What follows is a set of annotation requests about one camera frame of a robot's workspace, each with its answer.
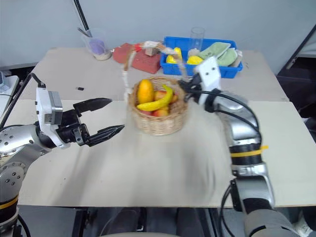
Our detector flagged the beige cloth in bin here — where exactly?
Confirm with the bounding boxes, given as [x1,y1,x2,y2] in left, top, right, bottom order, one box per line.
[231,49,244,68]

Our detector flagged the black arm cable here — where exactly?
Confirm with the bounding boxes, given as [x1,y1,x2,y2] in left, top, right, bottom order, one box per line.
[0,72,47,129]
[187,88,263,149]

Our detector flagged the clear plastic measuring cup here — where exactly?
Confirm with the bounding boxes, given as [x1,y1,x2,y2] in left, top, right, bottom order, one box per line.
[78,28,113,61]

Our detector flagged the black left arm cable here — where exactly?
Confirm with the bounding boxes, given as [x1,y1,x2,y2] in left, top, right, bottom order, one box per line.
[0,72,47,129]

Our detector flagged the red brick block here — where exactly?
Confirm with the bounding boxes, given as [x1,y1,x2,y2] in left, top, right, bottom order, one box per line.
[131,50,162,75]
[113,42,139,64]

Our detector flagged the clear drinking glass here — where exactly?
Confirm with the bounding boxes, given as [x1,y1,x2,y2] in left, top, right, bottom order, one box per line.
[190,26,206,53]

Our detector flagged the orange yellow mango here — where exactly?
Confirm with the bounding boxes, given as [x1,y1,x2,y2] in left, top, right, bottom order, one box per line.
[137,79,156,105]

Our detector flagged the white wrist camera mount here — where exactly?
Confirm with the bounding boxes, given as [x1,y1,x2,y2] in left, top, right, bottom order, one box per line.
[194,56,222,105]
[35,86,72,150]

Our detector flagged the wicker basket with handle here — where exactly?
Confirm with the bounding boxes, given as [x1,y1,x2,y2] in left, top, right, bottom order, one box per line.
[120,40,191,136]

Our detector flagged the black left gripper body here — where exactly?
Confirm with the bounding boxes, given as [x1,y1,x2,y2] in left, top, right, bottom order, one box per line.
[56,109,91,147]

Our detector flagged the green oven mitt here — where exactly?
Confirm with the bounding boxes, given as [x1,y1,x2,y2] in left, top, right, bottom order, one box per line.
[198,42,238,67]

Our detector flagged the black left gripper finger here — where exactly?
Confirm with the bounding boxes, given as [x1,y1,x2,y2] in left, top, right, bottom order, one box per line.
[73,97,114,118]
[87,124,126,148]

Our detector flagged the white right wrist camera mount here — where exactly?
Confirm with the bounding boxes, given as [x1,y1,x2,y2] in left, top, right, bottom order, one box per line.
[194,56,222,105]

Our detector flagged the blue plastic bin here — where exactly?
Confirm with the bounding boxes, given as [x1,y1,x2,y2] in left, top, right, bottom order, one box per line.
[159,36,244,79]

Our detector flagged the yellow banana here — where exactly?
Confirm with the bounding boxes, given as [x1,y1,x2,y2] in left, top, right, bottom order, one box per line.
[136,84,174,112]

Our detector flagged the black ribbed pole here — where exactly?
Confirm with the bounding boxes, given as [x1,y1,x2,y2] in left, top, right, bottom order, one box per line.
[73,0,93,38]

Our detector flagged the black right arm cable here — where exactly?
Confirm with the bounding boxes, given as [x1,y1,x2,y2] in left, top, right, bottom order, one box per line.
[187,88,263,149]

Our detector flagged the small wooden block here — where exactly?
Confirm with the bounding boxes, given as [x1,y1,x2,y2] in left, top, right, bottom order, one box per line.
[144,45,159,57]

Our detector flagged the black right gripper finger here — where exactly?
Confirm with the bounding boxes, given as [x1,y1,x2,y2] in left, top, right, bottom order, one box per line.
[178,79,196,91]
[183,90,198,103]

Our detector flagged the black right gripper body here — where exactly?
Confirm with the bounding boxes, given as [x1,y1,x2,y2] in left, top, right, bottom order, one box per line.
[188,74,204,100]

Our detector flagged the white device at table side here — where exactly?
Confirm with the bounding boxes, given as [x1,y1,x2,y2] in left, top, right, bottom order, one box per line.
[0,66,20,104]

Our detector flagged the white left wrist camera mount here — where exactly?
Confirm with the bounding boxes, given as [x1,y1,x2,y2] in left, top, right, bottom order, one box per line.
[35,86,72,150]

